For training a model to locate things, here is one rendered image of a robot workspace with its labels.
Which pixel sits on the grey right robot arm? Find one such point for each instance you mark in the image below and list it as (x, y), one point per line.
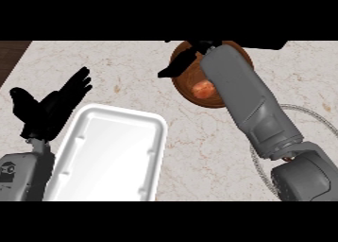
(252, 100)

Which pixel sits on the brown wooden bowl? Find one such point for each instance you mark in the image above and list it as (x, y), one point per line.
(188, 85)

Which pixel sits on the orange sweet potato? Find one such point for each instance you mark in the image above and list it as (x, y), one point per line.
(204, 89)

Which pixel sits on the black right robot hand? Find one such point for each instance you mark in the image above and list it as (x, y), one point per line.
(179, 64)

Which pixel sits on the white rectangular tray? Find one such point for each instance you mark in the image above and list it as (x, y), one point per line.
(112, 151)

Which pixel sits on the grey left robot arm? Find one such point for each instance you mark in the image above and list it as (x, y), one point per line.
(16, 176)

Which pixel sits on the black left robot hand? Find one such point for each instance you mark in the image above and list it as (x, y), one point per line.
(51, 107)

